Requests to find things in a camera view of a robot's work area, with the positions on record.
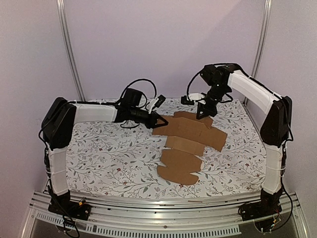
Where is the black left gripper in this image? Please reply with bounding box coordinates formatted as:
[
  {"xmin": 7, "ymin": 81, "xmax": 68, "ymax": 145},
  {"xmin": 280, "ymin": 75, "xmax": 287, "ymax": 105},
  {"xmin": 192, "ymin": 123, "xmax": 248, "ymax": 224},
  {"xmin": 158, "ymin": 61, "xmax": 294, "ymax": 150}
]
[{"xmin": 130, "ymin": 107, "xmax": 169, "ymax": 129}]

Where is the brown cardboard box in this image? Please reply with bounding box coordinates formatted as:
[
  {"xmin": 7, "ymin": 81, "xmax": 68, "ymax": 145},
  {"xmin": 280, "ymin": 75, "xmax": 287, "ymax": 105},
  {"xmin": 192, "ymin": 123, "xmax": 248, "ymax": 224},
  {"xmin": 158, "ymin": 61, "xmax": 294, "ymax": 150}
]
[{"xmin": 152, "ymin": 111, "xmax": 227, "ymax": 185}]

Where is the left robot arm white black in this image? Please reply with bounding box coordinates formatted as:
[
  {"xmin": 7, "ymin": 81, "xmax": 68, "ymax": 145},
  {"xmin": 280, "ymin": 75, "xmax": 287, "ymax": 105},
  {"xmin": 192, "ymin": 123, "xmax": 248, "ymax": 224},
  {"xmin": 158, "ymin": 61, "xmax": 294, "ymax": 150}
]
[{"xmin": 39, "ymin": 95, "xmax": 168, "ymax": 215}]

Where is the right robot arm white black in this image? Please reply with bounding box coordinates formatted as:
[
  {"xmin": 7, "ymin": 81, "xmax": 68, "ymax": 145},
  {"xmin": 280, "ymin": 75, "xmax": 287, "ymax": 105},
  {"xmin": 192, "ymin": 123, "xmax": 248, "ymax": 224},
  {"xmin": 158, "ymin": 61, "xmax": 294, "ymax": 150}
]
[{"xmin": 193, "ymin": 63, "xmax": 294, "ymax": 196}]

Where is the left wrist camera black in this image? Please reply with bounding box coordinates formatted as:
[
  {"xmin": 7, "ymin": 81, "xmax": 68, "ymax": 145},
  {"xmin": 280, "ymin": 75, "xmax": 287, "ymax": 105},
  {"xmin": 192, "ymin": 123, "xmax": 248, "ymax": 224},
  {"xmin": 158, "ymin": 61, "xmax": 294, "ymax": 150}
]
[{"xmin": 146, "ymin": 95, "xmax": 166, "ymax": 114}]

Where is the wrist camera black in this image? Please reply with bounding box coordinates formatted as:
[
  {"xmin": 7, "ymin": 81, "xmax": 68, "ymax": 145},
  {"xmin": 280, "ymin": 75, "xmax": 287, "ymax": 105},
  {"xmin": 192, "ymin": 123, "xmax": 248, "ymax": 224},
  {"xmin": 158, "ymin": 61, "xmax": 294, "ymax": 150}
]
[
  {"xmin": 146, "ymin": 95, "xmax": 166, "ymax": 114},
  {"xmin": 181, "ymin": 93, "xmax": 206, "ymax": 105}
]

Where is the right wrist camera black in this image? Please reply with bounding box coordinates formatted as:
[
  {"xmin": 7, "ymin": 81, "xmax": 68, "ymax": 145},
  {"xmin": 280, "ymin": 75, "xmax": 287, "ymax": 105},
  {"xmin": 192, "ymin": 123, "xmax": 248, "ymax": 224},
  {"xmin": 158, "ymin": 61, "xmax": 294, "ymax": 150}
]
[{"xmin": 181, "ymin": 93, "xmax": 206, "ymax": 105}]

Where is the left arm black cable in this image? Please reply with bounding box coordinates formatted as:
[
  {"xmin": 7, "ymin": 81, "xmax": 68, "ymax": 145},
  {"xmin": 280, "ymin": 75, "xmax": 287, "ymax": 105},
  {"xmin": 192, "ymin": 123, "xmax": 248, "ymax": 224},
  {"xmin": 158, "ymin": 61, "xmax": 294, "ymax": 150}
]
[{"xmin": 120, "ymin": 78, "xmax": 158, "ymax": 105}]

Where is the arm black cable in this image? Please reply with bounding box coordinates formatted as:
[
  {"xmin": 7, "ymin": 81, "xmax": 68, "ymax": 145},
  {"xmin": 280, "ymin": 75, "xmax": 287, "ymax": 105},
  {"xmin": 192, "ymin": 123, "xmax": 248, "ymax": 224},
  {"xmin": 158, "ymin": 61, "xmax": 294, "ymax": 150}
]
[
  {"xmin": 186, "ymin": 65, "xmax": 223, "ymax": 100},
  {"xmin": 120, "ymin": 78, "xmax": 158, "ymax": 105}
]

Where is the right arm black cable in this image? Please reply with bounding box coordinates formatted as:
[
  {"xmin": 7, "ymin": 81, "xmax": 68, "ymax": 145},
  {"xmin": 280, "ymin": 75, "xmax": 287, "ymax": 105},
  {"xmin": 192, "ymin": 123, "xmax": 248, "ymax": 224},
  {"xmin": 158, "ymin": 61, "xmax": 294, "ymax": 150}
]
[{"xmin": 186, "ymin": 65, "xmax": 223, "ymax": 100}]

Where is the front aluminium rail base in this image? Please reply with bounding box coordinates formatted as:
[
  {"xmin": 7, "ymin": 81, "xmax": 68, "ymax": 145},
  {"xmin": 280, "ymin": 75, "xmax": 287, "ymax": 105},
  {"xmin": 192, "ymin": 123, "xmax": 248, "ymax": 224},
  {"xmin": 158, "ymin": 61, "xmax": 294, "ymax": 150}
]
[{"xmin": 21, "ymin": 190, "xmax": 310, "ymax": 238}]

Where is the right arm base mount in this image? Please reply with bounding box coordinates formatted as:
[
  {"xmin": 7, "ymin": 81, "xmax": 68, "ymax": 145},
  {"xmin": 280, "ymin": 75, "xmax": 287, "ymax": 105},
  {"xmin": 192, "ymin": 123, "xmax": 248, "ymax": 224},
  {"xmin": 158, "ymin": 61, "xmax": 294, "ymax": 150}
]
[{"xmin": 238, "ymin": 190, "xmax": 282, "ymax": 221}]

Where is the right aluminium frame post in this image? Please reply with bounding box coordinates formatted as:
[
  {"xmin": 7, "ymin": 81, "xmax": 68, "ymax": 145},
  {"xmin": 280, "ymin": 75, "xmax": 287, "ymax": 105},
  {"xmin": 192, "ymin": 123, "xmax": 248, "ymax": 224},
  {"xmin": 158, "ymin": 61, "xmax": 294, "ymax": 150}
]
[{"xmin": 251, "ymin": 0, "xmax": 272, "ymax": 78}]

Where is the aluminium frame post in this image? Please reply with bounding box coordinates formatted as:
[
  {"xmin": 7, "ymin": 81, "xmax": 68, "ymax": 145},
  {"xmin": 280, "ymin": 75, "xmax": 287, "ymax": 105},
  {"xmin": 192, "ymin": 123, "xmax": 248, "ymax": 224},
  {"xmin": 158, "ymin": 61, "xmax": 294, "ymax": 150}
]
[
  {"xmin": 251, "ymin": 0, "xmax": 272, "ymax": 78},
  {"xmin": 56, "ymin": 0, "xmax": 86, "ymax": 101}
]

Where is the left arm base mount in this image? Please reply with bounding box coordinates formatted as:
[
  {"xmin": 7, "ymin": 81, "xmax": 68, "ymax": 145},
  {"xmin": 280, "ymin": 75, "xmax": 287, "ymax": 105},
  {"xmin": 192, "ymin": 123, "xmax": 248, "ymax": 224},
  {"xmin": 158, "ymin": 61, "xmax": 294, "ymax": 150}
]
[{"xmin": 48, "ymin": 193, "xmax": 92, "ymax": 221}]

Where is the left aluminium frame post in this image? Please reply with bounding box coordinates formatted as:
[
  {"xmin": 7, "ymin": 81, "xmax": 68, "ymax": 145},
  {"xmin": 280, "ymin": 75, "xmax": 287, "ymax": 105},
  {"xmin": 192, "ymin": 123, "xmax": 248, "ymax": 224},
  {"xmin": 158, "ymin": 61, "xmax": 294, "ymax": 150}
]
[{"xmin": 56, "ymin": 0, "xmax": 86, "ymax": 101}]

